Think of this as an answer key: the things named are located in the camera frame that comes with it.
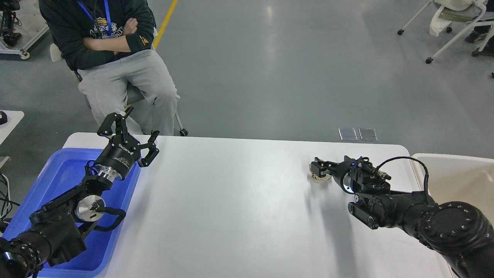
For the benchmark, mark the left metal floor plate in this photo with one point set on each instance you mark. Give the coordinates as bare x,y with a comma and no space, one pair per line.
347,134

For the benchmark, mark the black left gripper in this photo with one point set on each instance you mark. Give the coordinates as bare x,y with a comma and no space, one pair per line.
120,154

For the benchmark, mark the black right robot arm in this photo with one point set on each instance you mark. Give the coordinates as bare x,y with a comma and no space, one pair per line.
457,230

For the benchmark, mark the beige plastic bin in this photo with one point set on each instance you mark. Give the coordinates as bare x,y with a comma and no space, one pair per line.
461,178

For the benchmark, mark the beige paper ball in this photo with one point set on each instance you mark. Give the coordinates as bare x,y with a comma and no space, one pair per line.
319,172

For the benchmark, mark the white rolling chair frame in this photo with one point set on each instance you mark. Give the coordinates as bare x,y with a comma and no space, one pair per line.
472,13

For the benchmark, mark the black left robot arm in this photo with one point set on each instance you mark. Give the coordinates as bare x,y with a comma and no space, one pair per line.
59,228

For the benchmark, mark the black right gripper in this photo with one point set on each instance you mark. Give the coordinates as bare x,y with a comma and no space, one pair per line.
348,174

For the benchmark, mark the seated person dark hoodie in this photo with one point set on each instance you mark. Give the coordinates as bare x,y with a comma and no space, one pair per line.
109,43

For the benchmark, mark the white side table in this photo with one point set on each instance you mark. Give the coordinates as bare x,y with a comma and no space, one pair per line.
12,119

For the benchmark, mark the white cart with equipment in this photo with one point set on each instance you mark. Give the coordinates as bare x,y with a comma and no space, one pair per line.
21,26

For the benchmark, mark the blue plastic bin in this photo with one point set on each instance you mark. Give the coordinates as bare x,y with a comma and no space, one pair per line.
64,170

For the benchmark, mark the white chair under person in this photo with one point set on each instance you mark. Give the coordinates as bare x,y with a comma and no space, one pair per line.
134,95

